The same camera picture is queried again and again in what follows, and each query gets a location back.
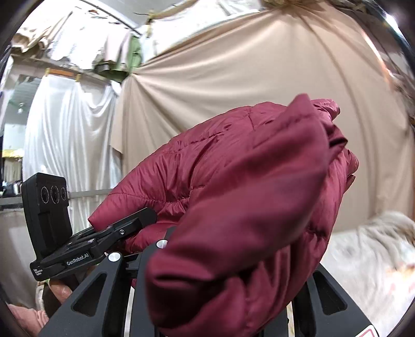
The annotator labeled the white fleece blanket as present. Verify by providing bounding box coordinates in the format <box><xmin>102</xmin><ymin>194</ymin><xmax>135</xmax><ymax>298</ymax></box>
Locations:
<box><xmin>321</xmin><ymin>211</ymin><xmax>414</xmax><ymax>336</ymax></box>

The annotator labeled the person's left hand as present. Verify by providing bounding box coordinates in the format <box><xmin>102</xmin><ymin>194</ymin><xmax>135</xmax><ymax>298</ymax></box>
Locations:
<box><xmin>39</xmin><ymin>265</ymin><xmax>96</xmax><ymax>317</ymax></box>

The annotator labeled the white satin curtain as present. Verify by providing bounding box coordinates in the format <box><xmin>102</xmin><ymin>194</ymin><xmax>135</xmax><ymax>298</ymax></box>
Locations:
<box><xmin>23</xmin><ymin>74</ymin><xmax>122</xmax><ymax>232</ymax></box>

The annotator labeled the green hanging garment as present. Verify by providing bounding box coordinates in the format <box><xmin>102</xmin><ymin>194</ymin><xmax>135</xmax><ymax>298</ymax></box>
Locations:
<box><xmin>94</xmin><ymin>33</ymin><xmax>143</xmax><ymax>83</ymax></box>

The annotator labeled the maroon puffer jacket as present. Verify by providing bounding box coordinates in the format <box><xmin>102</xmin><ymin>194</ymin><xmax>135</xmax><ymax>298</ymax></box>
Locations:
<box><xmin>89</xmin><ymin>94</ymin><xmax>358</xmax><ymax>336</ymax></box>

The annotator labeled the beige backdrop curtain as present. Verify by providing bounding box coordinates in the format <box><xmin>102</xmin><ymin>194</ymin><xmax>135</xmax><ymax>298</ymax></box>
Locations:
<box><xmin>111</xmin><ymin>3</ymin><xmax>414</xmax><ymax>231</ymax></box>

